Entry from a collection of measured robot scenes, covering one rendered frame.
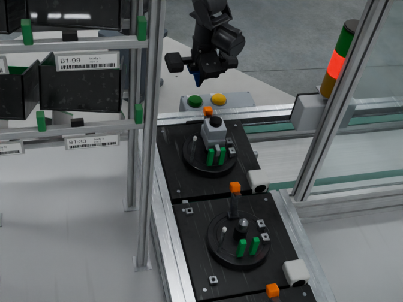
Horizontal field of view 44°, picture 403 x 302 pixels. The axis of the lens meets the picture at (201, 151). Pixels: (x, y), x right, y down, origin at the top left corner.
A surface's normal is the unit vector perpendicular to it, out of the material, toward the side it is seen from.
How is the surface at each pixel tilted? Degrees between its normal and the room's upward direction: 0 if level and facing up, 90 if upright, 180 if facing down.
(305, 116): 90
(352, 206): 90
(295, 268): 0
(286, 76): 0
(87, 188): 0
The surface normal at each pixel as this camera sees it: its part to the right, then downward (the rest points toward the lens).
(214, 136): 0.24, 0.72
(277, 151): 0.12, -0.69
